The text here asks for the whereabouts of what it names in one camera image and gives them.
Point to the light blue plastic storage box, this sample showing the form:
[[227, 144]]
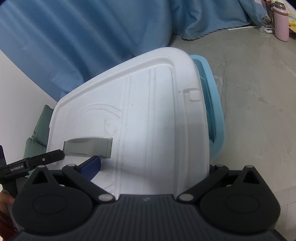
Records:
[[215, 109]]

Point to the blue curtain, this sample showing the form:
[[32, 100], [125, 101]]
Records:
[[81, 34]]

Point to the red cloth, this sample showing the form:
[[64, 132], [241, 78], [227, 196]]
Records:
[[5, 226]]

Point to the green cloth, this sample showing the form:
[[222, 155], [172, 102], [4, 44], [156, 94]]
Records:
[[38, 134]]

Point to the white strip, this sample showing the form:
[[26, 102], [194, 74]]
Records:
[[241, 28]]

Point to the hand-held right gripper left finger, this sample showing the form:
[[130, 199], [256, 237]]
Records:
[[92, 166]]

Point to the pink thermos bottle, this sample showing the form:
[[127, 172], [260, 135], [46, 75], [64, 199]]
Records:
[[281, 22]]

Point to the grey stone desktop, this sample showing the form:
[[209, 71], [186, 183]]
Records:
[[254, 104]]

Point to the white plastic box lid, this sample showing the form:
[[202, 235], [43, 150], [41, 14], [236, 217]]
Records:
[[150, 111]]

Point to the person's left hand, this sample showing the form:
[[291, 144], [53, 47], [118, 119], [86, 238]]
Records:
[[5, 200]]

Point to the clear plastic bag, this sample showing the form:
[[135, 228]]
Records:
[[268, 16]]

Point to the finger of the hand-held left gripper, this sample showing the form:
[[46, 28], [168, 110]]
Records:
[[46, 157]]

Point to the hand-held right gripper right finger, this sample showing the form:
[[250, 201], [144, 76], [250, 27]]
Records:
[[218, 172]]

